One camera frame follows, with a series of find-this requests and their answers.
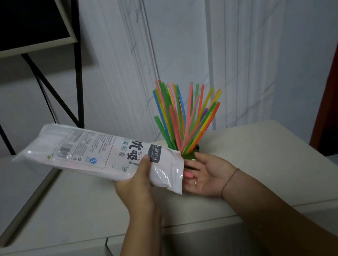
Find person's left hand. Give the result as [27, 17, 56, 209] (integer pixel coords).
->
[111, 154, 162, 223]

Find person's right hand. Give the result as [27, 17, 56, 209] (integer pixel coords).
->
[178, 146, 244, 204]

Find white plastic straw packet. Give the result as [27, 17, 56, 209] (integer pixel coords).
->
[7, 104, 189, 220]

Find person's right forearm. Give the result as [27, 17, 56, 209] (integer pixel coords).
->
[217, 153, 338, 256]

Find person's left forearm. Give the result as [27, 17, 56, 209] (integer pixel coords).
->
[96, 210, 169, 256]

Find green straw holder cup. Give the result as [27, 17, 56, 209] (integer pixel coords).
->
[180, 146, 203, 163]

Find bunch of colourful drinking straws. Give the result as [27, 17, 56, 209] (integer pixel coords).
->
[148, 70, 231, 160]

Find beige shelf board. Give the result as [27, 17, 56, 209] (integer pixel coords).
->
[0, 0, 79, 61]

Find thin dark string bracelet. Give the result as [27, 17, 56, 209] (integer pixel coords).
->
[217, 168, 244, 199]

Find black metal shelf frame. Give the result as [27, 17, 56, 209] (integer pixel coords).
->
[0, 0, 103, 159]

